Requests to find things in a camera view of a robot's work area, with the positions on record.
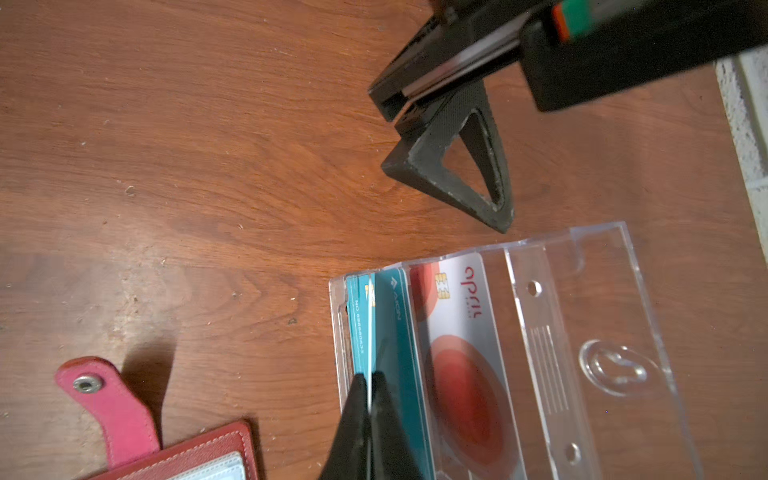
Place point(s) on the clear acrylic card organizer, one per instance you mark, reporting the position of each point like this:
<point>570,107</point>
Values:
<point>591,387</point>

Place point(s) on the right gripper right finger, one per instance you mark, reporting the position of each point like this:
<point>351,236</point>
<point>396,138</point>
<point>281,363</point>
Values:
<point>391,454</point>

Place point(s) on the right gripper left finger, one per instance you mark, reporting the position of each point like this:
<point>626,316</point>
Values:
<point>348,457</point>

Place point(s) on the teal card in organizer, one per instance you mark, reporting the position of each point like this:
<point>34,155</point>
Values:
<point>396,358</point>

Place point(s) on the teal credit card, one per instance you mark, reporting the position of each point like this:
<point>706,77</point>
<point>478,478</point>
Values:
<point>361,317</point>

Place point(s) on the red leather card holder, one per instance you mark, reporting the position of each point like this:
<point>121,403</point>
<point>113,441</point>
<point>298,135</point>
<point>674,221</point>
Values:
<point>132,442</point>

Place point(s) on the white red-dot card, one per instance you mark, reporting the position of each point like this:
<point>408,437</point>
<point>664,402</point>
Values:
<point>464,372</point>

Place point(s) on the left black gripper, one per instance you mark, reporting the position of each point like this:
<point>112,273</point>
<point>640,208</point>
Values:
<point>570,52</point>

